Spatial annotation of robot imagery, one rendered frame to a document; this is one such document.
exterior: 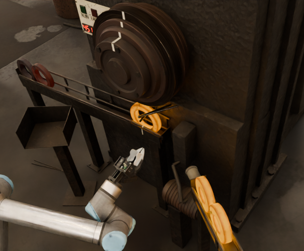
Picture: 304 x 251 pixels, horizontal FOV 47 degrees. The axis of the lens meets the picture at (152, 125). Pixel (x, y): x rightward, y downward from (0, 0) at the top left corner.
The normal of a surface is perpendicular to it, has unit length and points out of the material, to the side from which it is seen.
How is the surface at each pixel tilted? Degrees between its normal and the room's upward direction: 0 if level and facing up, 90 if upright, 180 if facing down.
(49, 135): 5
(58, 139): 5
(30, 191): 1
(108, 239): 58
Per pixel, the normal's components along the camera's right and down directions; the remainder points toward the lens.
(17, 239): -0.10, -0.71
